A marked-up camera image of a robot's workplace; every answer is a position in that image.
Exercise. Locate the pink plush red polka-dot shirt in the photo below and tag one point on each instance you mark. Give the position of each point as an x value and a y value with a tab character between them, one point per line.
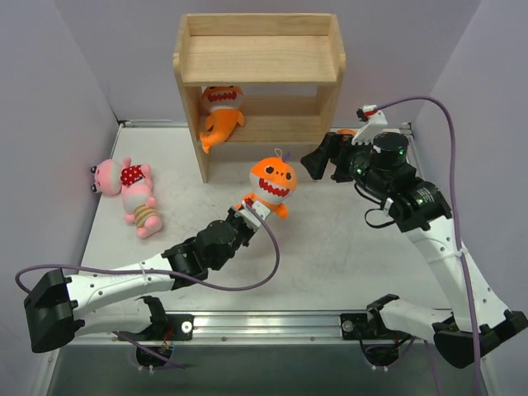
111	176

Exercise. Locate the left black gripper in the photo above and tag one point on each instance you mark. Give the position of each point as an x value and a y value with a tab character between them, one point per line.
241	219

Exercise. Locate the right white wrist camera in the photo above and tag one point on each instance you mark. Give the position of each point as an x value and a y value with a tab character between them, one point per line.
374	122

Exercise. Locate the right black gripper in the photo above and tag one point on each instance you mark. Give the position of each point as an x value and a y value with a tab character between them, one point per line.
335	154

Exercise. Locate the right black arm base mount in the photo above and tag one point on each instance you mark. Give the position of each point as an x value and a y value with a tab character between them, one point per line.
367	325

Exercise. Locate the pink plush striped shirt left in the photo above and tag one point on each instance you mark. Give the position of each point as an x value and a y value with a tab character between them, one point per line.
140	208

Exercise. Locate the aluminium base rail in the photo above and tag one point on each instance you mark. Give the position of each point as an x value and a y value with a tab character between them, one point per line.
259	328

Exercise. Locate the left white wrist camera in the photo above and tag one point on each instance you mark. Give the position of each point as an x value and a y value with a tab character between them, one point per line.
254	212

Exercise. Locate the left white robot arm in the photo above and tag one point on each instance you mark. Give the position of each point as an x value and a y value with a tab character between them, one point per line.
71	301

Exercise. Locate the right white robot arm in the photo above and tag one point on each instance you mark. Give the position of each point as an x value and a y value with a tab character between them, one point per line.
422	214

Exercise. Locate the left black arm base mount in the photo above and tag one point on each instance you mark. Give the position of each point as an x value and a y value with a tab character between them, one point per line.
173	326

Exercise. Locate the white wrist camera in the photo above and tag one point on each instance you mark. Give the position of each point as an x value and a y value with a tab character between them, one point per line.
254	212
374	122

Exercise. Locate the wooden three-tier shelf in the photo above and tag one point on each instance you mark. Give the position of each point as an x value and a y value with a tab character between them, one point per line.
262	50

